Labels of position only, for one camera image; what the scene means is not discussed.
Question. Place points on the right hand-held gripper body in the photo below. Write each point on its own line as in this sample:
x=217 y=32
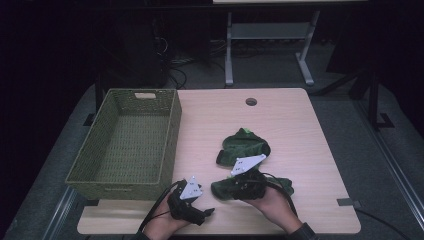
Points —
x=248 y=183

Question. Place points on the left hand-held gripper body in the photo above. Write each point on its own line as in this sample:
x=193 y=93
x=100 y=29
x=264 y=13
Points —
x=186 y=203

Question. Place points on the green woven basket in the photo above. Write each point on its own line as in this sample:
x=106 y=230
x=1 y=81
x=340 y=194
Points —
x=100 y=166

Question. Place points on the person's left hand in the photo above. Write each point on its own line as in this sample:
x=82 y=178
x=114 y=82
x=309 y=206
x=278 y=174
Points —
x=163 y=221

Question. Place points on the person's right hand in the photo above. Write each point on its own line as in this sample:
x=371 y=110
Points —
x=273 y=208

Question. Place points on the grey tape piece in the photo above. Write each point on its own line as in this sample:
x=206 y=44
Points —
x=348 y=202

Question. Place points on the black floor stand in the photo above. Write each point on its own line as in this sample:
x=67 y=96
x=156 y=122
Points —
x=373 y=96

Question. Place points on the aluminium floor rail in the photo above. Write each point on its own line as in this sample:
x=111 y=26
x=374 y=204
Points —
x=60 y=213
x=393 y=156

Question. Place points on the black table leg bracket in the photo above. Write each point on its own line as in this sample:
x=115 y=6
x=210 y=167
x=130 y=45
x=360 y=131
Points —
x=96 y=100

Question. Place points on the grey metal table frame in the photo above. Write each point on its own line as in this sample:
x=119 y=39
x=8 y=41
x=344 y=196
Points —
x=266 y=31

